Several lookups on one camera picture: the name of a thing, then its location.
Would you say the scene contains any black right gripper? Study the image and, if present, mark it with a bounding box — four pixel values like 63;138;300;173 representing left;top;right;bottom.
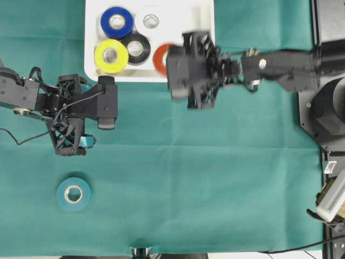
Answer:
166;31;241;110

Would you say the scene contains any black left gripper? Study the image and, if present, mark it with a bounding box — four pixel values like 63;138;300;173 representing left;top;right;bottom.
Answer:
36;74;96;156

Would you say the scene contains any red tape roll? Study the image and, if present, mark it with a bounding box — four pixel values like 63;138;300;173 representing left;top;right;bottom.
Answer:
153;43;175;76

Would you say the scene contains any black tape roll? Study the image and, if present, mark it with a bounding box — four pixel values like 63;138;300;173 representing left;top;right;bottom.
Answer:
121;33;151;65

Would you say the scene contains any yellow tape roll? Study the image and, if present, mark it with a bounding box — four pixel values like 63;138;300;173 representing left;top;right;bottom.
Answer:
94;39;129;74

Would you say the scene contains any white tape roll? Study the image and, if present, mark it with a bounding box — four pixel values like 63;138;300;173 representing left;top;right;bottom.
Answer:
134;5;167;39

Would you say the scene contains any teal green tape roll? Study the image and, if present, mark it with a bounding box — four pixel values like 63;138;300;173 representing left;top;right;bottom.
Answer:
56;178;91;212

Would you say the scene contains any blue tape roll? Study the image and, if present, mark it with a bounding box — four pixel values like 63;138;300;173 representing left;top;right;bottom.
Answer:
101;6;134;39

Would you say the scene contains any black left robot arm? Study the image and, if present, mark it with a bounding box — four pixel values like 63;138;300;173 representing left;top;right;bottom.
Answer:
1;64;96;156

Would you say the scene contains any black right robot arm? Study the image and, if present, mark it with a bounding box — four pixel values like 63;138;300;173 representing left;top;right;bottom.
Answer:
166;31;344;110

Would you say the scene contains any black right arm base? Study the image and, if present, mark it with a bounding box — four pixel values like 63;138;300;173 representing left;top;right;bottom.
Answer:
298;77;344;152

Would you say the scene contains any white plastic case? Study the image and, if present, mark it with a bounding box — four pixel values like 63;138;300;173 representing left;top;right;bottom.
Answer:
84;1;215;83

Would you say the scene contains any white perforated box device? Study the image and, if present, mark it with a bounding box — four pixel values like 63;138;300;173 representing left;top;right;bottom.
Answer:
316;169;344;222

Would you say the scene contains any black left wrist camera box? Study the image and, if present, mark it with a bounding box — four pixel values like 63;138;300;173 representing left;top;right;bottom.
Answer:
67;76;118;130

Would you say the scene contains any black camera stand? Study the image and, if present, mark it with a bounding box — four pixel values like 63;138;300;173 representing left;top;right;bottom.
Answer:
130;247;151;259

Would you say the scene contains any black cable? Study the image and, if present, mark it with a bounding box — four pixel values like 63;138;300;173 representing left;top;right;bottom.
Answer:
258;233;345;254

